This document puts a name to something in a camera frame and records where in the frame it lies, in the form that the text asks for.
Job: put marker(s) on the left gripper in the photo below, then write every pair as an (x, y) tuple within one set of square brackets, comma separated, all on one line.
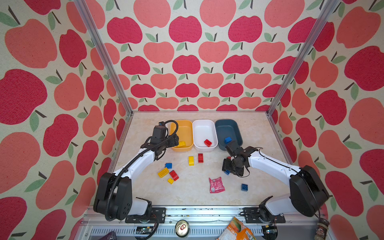
[(173, 140)]

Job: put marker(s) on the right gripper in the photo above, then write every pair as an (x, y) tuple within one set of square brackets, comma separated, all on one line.
[(224, 164)]

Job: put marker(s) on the yellow plastic bin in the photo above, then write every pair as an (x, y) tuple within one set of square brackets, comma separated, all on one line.
[(185, 134)]

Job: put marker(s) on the yellow rounded lego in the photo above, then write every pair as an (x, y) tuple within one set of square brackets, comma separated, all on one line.
[(191, 160), (181, 144)]

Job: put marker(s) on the dark teal plastic bin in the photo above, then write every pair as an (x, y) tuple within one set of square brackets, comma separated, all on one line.
[(227, 128)]

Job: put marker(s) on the white plastic bin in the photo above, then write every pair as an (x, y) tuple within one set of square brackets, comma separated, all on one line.
[(202, 130)]

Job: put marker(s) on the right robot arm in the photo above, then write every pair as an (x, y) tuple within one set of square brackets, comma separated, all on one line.
[(307, 191)]

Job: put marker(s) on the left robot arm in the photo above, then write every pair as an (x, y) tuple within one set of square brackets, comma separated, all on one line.
[(114, 198)]

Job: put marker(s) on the small blue lego left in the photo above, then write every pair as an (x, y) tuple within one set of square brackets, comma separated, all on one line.
[(168, 165)]

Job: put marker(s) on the dark blue square lego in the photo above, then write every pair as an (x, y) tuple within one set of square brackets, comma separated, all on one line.
[(244, 187)]

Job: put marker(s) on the yellow long lego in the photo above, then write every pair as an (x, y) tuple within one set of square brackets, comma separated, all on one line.
[(163, 172)]

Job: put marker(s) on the pink snack packet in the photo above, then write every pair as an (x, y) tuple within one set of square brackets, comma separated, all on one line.
[(216, 185)]

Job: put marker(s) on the red long lego centre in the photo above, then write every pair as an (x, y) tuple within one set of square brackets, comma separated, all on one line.
[(200, 158)]

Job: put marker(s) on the orange snack bag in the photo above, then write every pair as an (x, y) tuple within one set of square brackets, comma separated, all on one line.
[(236, 230)]

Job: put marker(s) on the soda can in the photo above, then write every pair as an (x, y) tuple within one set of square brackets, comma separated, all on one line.
[(182, 228)]

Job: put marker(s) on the green circuit board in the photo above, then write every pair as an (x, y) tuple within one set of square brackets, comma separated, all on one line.
[(143, 230)]

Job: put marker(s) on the dark purple object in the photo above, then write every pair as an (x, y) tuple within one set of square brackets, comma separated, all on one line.
[(110, 236)]

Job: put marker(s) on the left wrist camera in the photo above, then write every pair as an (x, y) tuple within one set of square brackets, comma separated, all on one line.
[(160, 133)]

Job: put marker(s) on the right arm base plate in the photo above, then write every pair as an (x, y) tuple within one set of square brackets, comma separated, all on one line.
[(255, 215)]

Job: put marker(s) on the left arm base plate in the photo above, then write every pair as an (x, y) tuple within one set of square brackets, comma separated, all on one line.
[(151, 217)]

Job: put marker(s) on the aluminium front rail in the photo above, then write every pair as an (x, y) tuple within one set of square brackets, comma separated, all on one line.
[(206, 223)]

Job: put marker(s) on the left aluminium post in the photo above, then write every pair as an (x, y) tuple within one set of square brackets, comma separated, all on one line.
[(90, 24)]

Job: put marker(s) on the aluminium post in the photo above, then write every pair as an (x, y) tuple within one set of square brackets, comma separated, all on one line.
[(319, 24), (90, 24)]

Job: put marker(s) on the right aluminium post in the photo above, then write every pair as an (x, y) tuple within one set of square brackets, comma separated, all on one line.
[(319, 24)]

